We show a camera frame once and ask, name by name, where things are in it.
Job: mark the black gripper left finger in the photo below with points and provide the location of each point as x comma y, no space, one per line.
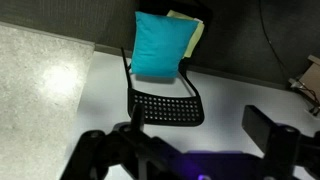
110,156

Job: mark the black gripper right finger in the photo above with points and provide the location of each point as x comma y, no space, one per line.
283,150

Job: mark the cardboard box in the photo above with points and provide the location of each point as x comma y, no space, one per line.
313,80

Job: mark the black perforated chair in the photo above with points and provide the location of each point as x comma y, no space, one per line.
199,113

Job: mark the teal pillow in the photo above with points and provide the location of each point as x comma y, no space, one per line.
160,43

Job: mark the pale yellow cushion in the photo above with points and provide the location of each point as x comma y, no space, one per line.
196,36

